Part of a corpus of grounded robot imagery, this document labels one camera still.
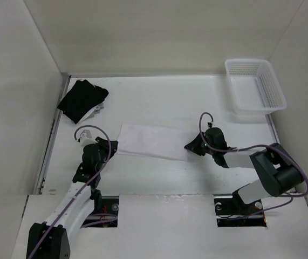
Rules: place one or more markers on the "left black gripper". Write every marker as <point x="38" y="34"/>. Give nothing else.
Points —
<point x="104" y="144"/>

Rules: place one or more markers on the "left metal table rail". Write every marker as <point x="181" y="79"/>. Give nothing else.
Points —
<point x="53" y="131"/>

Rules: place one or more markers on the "folded grey white tank top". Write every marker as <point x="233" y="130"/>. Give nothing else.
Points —
<point x="95" y="111"/>

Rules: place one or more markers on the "white plastic basket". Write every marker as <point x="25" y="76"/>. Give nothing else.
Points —
<point x="254" y="87"/>

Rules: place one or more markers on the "metal table rail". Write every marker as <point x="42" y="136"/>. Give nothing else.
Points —
<point x="272" y="128"/>
<point x="53" y="131"/>

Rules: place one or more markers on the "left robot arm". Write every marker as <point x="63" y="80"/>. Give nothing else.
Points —
<point x="53" y="237"/>

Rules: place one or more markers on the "right metal table rail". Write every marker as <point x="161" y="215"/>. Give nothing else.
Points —
<point x="272" y="128"/>

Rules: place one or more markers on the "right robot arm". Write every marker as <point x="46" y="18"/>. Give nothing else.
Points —
<point x="277" y="172"/>

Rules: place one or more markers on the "folded black tank top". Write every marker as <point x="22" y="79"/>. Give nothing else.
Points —
<point x="81" y="100"/>

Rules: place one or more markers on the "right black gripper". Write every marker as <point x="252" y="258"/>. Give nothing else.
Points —
<point x="193" y="145"/>

